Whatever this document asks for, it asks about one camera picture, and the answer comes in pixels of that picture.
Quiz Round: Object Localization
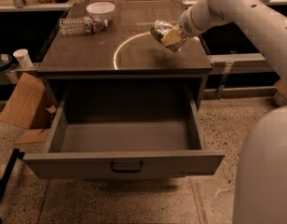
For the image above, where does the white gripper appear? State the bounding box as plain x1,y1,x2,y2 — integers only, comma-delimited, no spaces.
161,12,200,47

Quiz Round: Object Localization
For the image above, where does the black metal stand leg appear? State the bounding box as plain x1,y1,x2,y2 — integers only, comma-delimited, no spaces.
0,148,24,224

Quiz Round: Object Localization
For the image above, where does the small cardboard scrap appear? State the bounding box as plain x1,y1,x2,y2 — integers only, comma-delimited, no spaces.
14,129,50,145

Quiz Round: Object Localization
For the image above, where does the black drawer handle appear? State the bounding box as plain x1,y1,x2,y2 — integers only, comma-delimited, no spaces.
110,161,144,174

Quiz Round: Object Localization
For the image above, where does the dark grey counter cabinet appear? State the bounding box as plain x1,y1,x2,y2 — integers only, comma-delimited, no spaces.
36,0,213,110

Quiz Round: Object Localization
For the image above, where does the clear plastic water bottle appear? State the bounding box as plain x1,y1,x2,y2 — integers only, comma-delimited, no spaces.
59,16,108,35

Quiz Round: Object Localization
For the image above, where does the white bowl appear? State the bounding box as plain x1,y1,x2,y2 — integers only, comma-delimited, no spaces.
87,2,116,22

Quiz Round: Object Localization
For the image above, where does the white paper cup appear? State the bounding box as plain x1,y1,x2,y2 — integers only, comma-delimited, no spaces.
13,49,33,68

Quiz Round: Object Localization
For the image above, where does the grey open top drawer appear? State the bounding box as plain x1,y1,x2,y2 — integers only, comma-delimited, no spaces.
24,79,224,179

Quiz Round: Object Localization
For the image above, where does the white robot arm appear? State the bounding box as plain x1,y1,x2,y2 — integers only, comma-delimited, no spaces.
160,0,287,224

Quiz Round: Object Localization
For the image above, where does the brown cardboard sheet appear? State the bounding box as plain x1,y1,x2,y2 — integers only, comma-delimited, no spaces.
0,73,56,129

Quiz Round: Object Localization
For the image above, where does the silver green 7up can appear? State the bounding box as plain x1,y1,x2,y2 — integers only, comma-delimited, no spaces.
150,21,186,52

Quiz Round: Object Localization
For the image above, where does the black round dish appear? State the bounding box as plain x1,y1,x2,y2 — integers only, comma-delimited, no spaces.
0,54,12,71

